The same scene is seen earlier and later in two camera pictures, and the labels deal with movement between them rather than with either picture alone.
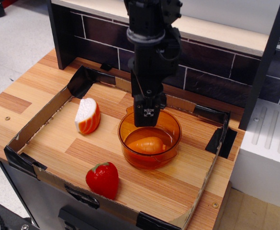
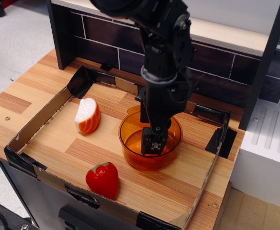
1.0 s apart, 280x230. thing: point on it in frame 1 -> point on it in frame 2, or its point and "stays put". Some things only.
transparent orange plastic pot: x=149 y=147 stays put
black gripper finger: x=146 y=110 -> x=152 y=143
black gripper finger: x=162 y=101 -> x=168 y=126
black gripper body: x=153 y=64 -> x=161 y=102
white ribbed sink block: x=263 y=165 stays put
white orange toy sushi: x=87 y=117 stays put
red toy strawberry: x=103 y=179 stays put
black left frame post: x=63 y=32 stays put
